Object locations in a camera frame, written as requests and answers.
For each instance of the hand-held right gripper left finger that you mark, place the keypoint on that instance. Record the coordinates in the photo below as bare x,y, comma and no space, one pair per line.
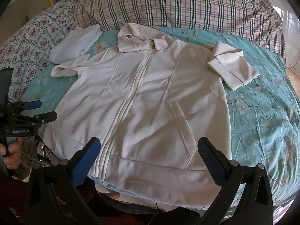
86,163

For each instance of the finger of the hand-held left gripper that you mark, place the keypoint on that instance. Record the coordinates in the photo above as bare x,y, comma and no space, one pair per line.
46,117
32,104

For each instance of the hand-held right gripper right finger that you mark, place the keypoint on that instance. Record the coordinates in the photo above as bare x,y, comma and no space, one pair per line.
213,163

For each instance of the white zip hoodie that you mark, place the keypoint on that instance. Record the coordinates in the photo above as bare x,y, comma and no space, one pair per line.
152,98

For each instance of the person's left hand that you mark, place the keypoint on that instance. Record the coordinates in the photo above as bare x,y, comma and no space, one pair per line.
13,151

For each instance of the teal floral bed sheet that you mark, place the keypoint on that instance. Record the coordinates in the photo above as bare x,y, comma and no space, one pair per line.
257,121

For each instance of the floral blanket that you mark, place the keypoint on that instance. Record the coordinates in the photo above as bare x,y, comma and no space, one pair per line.
30,39

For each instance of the folded white garment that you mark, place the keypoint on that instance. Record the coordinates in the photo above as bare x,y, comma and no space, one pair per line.
75,42

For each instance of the plaid quilt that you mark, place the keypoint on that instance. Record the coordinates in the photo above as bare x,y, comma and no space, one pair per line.
175,4

